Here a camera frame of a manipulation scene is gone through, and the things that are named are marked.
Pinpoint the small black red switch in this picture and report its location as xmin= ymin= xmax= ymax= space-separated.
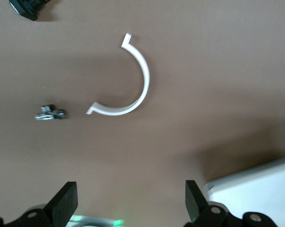
xmin=8 ymin=0 xmax=52 ymax=22

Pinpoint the white curved plastic clip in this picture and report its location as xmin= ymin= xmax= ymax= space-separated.
xmin=86 ymin=33 xmax=151 ymax=116

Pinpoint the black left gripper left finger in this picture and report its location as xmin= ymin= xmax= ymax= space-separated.
xmin=0 ymin=181 xmax=78 ymax=227

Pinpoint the small silver metal part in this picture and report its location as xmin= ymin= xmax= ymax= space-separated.
xmin=34 ymin=103 xmax=65 ymax=121

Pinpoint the white drawer cabinet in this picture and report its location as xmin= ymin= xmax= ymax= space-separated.
xmin=203 ymin=156 xmax=285 ymax=227

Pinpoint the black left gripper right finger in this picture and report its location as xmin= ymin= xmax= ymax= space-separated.
xmin=185 ymin=180 xmax=278 ymax=227

